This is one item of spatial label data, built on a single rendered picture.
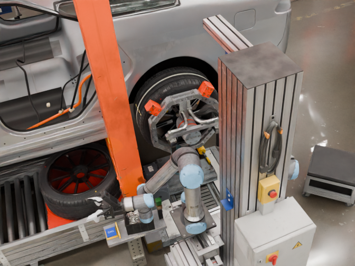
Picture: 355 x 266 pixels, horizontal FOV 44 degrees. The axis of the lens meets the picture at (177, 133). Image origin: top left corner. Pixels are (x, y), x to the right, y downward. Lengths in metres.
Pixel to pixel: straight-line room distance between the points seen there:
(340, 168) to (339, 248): 0.63
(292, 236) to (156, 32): 1.60
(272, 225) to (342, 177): 1.56
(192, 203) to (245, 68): 0.88
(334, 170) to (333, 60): 2.11
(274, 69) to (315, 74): 3.52
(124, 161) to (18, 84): 1.46
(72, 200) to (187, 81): 1.23
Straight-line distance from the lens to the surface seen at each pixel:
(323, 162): 3.76
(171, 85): 3.11
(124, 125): 2.68
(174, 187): 3.77
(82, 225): 3.38
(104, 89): 2.48
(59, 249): 3.57
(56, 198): 3.44
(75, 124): 3.30
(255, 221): 2.22
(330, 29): 6.14
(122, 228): 3.20
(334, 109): 4.82
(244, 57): 1.82
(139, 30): 2.96
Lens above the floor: 3.04
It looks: 43 degrees down
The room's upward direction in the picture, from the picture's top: 6 degrees counter-clockwise
